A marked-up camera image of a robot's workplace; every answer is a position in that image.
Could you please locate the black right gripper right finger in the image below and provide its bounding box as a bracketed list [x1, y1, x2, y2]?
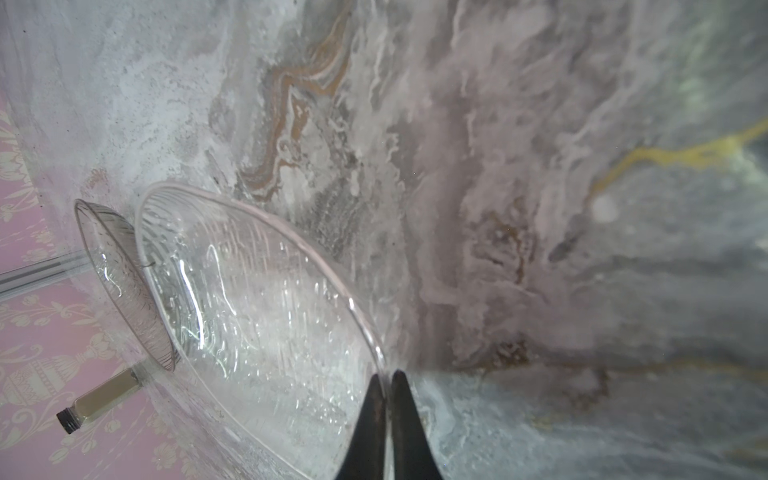
[391, 370, 443, 480]

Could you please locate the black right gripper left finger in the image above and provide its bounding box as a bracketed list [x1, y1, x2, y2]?
[335, 374, 387, 480]

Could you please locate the small clear glass dish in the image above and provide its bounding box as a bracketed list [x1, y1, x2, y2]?
[136, 183, 385, 479]

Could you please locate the clear glass oval plate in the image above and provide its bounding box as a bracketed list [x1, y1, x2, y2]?
[74, 199, 178, 372]

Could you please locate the glass jar with black lid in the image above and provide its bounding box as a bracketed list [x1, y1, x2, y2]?
[56, 369, 141, 434]

